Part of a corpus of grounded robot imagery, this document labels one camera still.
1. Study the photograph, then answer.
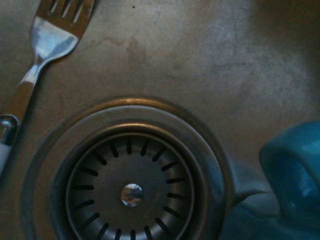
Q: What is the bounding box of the blue mug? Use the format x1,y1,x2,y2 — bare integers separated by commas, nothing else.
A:
219,119,320,240

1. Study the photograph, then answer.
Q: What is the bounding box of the metal sink drain strainer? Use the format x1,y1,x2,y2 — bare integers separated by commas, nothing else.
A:
20,95,236,240

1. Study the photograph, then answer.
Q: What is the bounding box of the stainless steel double sink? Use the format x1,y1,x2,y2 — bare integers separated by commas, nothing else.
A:
0,0,320,240

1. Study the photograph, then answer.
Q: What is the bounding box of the metal fork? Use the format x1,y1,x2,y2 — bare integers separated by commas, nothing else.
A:
0,0,97,119

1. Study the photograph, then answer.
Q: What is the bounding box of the white handled metal utensil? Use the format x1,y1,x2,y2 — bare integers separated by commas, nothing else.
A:
0,113,21,177

